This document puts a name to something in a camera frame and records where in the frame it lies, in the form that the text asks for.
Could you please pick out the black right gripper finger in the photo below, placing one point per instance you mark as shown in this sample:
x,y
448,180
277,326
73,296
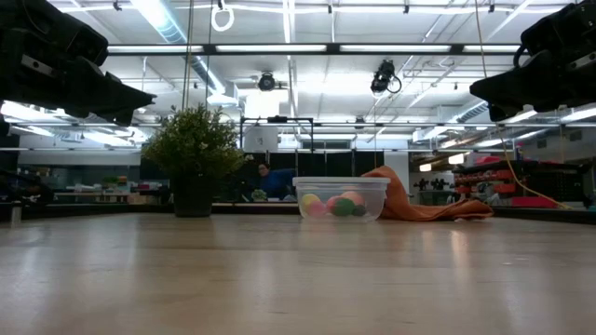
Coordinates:
x,y
503,113
521,88

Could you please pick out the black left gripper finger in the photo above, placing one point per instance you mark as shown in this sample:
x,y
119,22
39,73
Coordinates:
x,y
107,93
123,118

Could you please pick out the orange pink toy peach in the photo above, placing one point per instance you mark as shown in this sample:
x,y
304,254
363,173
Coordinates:
x,y
354,197

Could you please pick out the dark toy cherry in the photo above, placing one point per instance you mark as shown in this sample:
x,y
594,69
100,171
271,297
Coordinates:
x,y
359,210

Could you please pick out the yellow toy lemon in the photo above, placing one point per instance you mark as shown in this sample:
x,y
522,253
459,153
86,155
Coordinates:
x,y
308,200

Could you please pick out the pink red round toy fruit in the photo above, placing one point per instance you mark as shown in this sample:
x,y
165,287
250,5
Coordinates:
x,y
317,210

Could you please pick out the clear plastic tupperware container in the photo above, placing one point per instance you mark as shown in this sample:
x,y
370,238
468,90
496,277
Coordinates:
x,y
302,186

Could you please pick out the green plant in black pot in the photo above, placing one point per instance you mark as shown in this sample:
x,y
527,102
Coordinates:
x,y
193,144

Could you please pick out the shelf with red bins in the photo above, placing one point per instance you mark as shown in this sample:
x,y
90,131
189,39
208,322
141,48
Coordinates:
x,y
526,201

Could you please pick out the overhead light bar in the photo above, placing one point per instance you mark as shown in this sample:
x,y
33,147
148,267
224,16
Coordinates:
x,y
209,48

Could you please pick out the orange cloth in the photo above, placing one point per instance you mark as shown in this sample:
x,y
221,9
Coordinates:
x,y
410,207

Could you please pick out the round black ceiling device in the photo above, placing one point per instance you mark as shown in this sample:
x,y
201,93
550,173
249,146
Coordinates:
x,y
266,82

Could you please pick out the person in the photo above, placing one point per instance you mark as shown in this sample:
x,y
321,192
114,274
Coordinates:
x,y
277,183

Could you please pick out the silver ceiling duct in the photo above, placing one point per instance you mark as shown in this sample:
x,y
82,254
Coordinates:
x,y
163,23

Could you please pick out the black overhead camera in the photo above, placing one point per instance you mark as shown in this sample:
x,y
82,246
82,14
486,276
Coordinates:
x,y
383,76

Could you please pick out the black table frame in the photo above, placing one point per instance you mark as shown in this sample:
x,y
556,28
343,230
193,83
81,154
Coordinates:
x,y
256,209

